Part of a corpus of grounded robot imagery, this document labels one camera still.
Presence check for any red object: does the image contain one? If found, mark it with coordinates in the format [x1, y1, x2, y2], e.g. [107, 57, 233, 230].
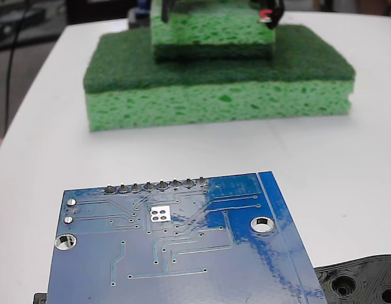
[258, 9, 274, 25]

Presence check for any blue printed circuit board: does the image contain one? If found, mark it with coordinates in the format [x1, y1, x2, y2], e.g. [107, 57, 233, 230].
[44, 170, 329, 304]

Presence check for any small blue and grey object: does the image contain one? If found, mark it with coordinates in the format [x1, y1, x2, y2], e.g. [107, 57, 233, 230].
[127, 0, 151, 30]

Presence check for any small green scrub sponge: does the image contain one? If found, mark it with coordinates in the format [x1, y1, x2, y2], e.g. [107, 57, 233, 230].
[150, 0, 276, 63]

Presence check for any dark box in background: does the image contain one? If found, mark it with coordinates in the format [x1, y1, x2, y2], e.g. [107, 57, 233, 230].
[65, 0, 151, 25]

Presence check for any brown cardboard object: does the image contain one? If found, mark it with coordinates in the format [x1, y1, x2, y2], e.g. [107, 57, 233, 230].
[311, 0, 391, 16]

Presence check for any large green scrub sponge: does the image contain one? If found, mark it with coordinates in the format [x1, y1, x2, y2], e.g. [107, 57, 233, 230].
[82, 23, 357, 133]

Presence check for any dark equipment on floor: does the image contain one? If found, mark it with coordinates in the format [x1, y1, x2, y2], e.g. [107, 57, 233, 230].
[0, 0, 65, 52]

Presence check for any thin black cable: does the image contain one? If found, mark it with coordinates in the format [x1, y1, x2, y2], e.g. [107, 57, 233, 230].
[4, 0, 30, 136]

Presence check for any black plastic bracket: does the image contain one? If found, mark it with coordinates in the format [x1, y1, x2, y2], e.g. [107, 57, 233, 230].
[32, 253, 391, 304]

